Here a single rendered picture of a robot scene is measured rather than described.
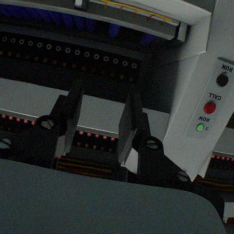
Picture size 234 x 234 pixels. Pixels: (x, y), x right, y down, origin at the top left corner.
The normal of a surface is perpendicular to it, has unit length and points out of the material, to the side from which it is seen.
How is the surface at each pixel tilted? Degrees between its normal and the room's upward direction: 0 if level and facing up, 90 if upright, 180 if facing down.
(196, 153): 90
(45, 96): 110
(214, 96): 90
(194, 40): 90
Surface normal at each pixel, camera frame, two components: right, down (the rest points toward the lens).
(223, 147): 0.11, 0.14
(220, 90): 0.04, 0.46
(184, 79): -0.97, -0.20
